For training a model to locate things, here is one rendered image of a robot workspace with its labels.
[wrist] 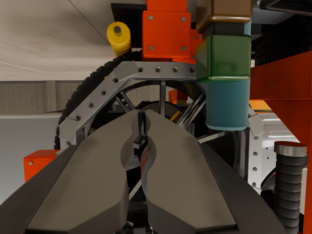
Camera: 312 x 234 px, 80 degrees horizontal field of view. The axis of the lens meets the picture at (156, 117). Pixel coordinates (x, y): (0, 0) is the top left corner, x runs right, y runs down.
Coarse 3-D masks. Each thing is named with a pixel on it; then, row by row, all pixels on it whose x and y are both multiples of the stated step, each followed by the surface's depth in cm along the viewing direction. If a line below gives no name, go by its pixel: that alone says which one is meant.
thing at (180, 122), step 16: (144, 80) 56; (160, 80) 58; (176, 80) 57; (192, 80) 57; (160, 96) 59; (192, 96) 75; (160, 112) 59; (96, 128) 68; (208, 128) 82; (144, 144) 64; (208, 144) 83; (224, 144) 68; (224, 160) 67; (128, 208) 66; (144, 208) 70; (128, 224) 59
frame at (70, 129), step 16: (128, 64) 46; (144, 64) 47; (160, 64) 48; (176, 64) 48; (192, 64) 48; (112, 80) 47; (128, 80) 51; (96, 96) 47; (112, 96) 51; (80, 112) 47; (96, 112) 51; (64, 128) 46; (80, 128) 49; (256, 128) 51; (64, 144) 47; (240, 144) 56; (256, 144) 52; (240, 160) 57; (256, 160) 53; (256, 176) 53
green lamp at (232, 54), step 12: (216, 36) 16; (228, 36) 16; (240, 36) 16; (204, 48) 17; (216, 48) 16; (228, 48) 16; (240, 48) 16; (204, 60) 17; (216, 60) 16; (228, 60) 16; (240, 60) 16; (204, 72) 17; (216, 72) 16; (228, 72) 16; (240, 72) 16
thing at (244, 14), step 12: (204, 0) 17; (216, 0) 15; (228, 0) 16; (240, 0) 16; (252, 0) 16; (204, 12) 17; (216, 12) 16; (228, 12) 16; (240, 12) 16; (252, 12) 16; (204, 24) 17
